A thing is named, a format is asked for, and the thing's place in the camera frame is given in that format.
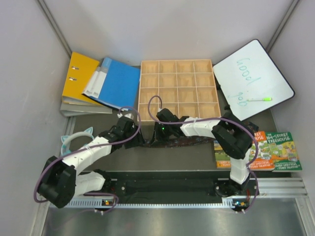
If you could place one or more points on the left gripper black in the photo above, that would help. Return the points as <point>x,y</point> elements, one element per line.
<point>138,140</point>

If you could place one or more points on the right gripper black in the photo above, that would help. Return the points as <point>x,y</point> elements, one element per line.
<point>157,136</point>

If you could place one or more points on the brown floral necktie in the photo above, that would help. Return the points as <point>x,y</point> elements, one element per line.
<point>184,141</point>

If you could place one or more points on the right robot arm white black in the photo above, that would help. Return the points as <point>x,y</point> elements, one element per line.
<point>232,135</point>

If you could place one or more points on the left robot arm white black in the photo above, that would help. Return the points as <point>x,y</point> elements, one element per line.
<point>62,178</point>

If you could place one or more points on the blue folder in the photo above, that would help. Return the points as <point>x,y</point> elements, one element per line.
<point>113,84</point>

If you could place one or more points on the grey binder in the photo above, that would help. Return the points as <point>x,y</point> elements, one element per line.
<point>70,110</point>

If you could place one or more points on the wooden compartment tray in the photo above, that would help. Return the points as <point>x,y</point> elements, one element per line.
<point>186,87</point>

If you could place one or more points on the teal cat-ear headphones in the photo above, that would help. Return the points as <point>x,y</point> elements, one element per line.
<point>66,139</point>

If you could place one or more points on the Animal Farm book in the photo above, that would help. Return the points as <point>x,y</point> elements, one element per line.
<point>221,158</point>

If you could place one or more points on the white whiteboard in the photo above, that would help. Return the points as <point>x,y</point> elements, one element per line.
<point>248,73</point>

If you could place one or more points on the green marker pen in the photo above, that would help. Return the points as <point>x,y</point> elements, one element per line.
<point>260,99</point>

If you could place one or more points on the green Treehouse book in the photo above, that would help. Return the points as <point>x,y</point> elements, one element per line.
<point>283,152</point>

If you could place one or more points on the yellow ring binder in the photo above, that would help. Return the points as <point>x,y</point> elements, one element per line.
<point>80,70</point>

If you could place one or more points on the white cable duct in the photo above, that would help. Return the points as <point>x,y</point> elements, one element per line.
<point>98,202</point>

